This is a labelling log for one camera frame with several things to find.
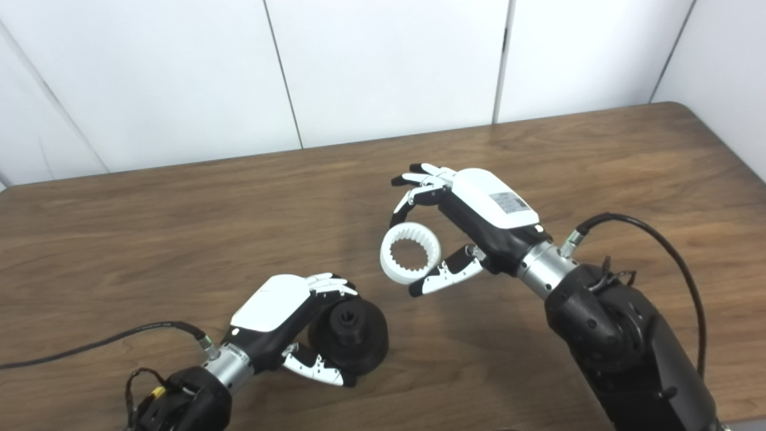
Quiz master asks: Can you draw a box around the thin wrist wire loop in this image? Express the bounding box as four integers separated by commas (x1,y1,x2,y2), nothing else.
589,256,637,295
123,367,169,429

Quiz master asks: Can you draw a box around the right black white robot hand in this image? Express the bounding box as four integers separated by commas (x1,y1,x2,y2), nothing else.
391,163,580,301

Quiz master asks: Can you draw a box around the round black plastic part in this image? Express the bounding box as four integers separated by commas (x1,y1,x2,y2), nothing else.
308,298,390,375

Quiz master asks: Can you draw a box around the right thin wrist wire loop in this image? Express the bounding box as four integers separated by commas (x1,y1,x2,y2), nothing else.
589,256,637,295

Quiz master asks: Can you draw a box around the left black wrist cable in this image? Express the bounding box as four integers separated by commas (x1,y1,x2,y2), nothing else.
0,321,221,371

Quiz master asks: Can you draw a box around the white toothed plastic ring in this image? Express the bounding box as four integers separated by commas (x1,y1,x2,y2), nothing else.
379,221,442,285

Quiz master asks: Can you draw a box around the left thin wrist wire loop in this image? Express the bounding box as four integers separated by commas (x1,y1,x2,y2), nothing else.
123,367,169,429

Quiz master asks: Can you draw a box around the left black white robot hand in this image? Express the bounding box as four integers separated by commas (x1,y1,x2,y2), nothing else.
200,273,360,396

